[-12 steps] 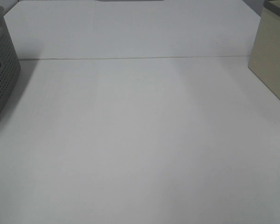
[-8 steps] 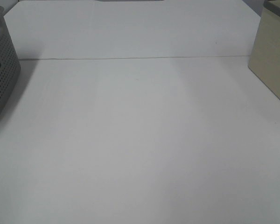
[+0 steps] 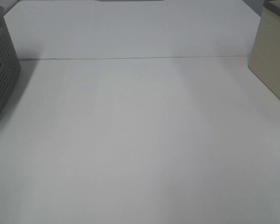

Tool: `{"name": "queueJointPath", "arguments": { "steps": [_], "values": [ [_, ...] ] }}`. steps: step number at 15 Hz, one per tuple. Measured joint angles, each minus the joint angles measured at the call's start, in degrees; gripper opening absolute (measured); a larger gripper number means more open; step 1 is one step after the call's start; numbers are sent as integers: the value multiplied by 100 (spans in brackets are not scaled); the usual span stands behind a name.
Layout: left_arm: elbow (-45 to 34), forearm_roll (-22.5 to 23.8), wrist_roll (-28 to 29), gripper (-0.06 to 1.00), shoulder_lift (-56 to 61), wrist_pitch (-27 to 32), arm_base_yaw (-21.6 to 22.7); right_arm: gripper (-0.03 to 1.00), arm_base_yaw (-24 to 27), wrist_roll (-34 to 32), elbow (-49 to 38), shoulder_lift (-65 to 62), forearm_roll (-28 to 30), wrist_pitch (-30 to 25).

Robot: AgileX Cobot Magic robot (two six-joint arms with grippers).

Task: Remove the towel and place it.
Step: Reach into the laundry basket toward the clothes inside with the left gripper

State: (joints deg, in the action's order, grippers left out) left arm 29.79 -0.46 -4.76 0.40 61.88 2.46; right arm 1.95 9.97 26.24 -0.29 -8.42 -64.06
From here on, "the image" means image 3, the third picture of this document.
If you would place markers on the beige storage box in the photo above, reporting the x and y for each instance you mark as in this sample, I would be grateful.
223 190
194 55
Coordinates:
264 60

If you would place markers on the grey perforated plastic basket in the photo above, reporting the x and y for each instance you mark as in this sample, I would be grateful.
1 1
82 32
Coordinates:
10 67

